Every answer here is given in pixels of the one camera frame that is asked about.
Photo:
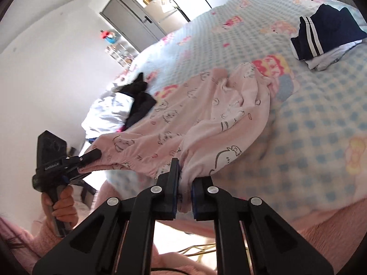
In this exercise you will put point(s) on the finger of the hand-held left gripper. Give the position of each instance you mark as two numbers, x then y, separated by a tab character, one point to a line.
91	156
76	175

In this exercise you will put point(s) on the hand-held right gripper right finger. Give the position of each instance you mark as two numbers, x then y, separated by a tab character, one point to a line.
200	200

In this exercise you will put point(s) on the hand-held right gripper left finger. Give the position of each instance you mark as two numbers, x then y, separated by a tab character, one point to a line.
167	194

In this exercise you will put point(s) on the pink printed pajama pants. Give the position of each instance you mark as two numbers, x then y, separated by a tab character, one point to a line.
206	120

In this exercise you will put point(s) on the person's left forearm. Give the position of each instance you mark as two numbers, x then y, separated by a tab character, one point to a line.
25	240

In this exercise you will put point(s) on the person's left hand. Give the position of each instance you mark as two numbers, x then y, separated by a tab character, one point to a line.
67	209

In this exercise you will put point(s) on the magenta garment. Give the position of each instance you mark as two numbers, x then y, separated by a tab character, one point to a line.
122	128

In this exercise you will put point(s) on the black garment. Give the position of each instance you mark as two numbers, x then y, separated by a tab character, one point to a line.
140	103

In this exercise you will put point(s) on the white shelf rack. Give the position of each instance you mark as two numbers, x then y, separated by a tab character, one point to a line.
122	54

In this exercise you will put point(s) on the red blue plush toy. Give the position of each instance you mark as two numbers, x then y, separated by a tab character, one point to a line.
108	36

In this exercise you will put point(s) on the blue checked printed blanket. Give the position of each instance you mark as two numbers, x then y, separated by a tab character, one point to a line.
315	149

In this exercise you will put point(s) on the pink fuzzy robe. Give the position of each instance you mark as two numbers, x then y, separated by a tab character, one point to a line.
324	235

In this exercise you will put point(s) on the grey wardrobe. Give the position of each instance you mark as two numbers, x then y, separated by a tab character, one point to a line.
129	20

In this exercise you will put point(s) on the silver fridge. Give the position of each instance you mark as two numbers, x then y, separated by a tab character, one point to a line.
172	17

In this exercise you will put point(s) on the gold container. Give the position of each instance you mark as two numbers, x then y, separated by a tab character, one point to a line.
147	0

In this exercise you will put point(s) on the folded navy white-striped garment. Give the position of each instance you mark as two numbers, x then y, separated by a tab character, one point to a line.
329	28

